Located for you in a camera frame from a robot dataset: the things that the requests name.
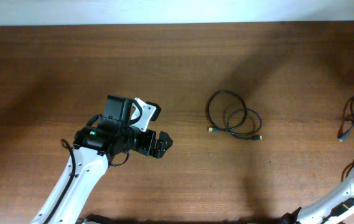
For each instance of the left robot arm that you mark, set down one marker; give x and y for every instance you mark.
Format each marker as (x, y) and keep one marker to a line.
(91, 154)

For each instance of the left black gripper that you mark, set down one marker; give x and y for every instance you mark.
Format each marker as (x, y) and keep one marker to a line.
(158, 149)

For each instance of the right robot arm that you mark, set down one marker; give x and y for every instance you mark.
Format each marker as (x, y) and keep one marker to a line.
(332, 208)

